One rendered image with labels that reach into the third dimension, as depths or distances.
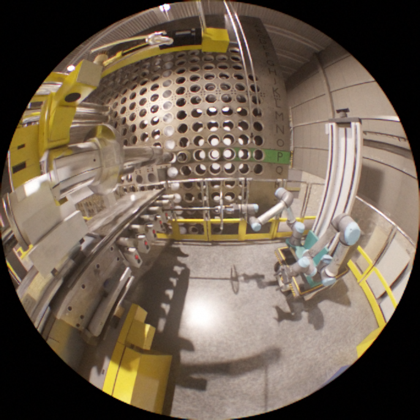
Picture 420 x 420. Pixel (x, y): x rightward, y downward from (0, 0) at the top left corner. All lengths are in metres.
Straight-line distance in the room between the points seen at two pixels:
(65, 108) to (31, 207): 0.46
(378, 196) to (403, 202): 1.43
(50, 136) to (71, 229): 0.45
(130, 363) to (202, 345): 0.71
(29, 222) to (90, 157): 0.46
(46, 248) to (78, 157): 0.43
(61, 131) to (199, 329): 1.62
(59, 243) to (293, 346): 1.84
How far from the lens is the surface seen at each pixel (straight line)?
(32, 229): 0.80
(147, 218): 1.16
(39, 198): 0.82
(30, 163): 0.75
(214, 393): 1.46
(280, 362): 1.49
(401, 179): 6.89
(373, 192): 7.25
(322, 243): 0.99
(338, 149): 1.30
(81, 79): 0.49
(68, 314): 0.94
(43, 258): 0.75
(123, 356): 0.95
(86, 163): 0.62
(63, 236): 0.76
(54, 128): 0.61
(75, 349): 1.14
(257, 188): 2.63
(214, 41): 0.77
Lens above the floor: 1.36
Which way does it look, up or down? 26 degrees down
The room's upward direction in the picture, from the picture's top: 3 degrees counter-clockwise
